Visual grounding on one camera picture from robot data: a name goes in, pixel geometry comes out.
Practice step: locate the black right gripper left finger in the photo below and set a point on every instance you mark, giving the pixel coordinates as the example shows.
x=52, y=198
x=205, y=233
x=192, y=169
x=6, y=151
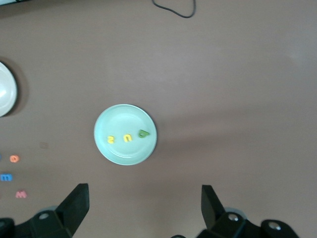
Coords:
x=71, y=213

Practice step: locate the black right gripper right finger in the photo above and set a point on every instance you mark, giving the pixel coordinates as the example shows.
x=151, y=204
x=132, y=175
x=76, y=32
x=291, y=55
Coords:
x=215, y=223

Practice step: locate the yellow foam letter s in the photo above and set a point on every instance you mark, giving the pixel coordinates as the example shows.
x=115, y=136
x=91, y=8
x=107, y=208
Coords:
x=110, y=139

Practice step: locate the yellow foam letter u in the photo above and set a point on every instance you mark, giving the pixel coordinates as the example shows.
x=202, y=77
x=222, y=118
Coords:
x=127, y=138

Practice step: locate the green foam letter b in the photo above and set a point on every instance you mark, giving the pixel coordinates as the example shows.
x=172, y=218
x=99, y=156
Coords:
x=143, y=134

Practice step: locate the pink foam letter w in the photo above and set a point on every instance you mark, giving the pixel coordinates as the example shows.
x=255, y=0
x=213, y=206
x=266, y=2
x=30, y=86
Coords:
x=21, y=194

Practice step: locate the blue foam letter m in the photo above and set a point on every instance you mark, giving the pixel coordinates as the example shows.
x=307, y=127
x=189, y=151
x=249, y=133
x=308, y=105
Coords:
x=6, y=177

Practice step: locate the orange foam letter e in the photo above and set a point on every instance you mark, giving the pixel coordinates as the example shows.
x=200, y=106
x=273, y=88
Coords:
x=11, y=159

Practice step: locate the green plate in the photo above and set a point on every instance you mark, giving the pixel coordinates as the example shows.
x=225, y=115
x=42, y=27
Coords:
x=123, y=119

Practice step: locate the white plate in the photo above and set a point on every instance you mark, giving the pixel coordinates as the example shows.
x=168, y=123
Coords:
x=6, y=89

